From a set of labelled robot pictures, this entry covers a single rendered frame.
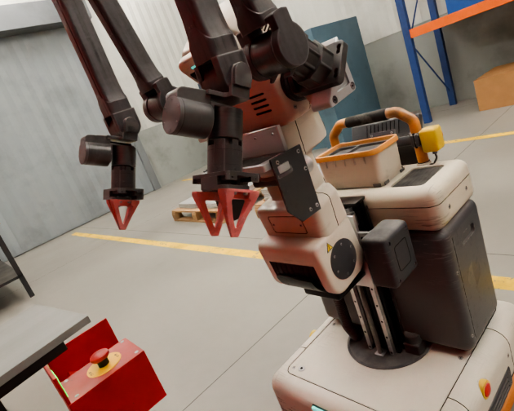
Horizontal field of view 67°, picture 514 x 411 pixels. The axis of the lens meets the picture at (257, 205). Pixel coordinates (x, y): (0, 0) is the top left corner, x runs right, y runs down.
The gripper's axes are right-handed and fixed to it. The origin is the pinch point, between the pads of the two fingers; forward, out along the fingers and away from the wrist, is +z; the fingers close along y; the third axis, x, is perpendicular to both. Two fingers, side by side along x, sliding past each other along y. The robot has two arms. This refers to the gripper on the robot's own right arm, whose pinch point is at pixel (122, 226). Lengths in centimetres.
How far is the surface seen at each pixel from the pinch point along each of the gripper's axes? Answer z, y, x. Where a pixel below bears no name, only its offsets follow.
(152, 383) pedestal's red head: 32.6, 17.2, 0.4
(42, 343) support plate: 13, 43, -26
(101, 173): -93, -715, 231
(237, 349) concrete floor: 66, -70, 89
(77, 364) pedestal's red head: 32.2, -2.6, -8.9
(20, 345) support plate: 13.5, 39.3, -27.4
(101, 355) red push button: 25.6, 13.3, -8.9
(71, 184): -67, -715, 174
